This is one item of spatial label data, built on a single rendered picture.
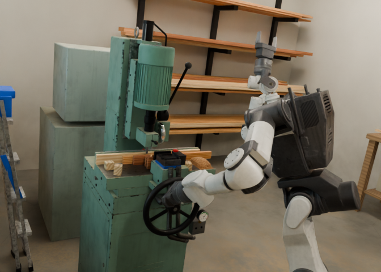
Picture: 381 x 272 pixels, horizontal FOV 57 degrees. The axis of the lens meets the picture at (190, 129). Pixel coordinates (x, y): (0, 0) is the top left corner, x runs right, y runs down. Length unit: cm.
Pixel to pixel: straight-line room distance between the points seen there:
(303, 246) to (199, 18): 342
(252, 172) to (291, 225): 52
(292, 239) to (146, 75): 98
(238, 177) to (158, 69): 80
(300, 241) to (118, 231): 84
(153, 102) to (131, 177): 37
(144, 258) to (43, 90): 246
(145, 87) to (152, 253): 86
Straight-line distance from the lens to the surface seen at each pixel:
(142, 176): 171
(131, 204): 175
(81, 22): 397
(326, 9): 538
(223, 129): 436
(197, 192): 127
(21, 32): 387
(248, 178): 108
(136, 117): 188
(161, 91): 171
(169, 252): 201
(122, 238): 183
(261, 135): 115
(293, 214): 153
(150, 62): 169
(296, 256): 164
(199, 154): 202
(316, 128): 140
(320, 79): 526
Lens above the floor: 155
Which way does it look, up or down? 14 degrees down
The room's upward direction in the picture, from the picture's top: 7 degrees clockwise
